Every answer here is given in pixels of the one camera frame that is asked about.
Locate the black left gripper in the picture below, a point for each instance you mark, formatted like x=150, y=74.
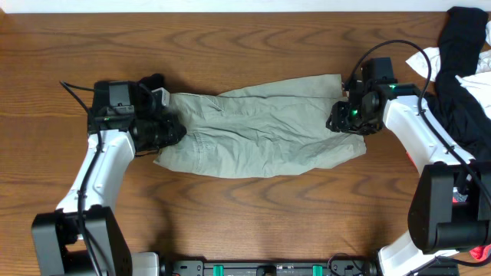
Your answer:
x=169, y=125

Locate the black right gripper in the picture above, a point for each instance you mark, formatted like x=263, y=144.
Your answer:
x=338, y=117

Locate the khaki green shorts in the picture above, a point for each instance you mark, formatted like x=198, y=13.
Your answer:
x=273, y=129

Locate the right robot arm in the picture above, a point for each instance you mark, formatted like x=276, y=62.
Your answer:
x=407, y=116

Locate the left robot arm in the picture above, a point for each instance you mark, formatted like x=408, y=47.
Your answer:
x=82, y=237

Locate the black folded garment left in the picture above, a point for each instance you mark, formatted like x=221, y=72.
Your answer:
x=101, y=99

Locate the white garment right pile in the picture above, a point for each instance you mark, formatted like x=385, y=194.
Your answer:
x=460, y=69

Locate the grey red trimmed garment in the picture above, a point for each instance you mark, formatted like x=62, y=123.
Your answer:
x=479, y=251

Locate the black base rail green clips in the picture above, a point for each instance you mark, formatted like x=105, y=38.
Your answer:
x=335, y=267

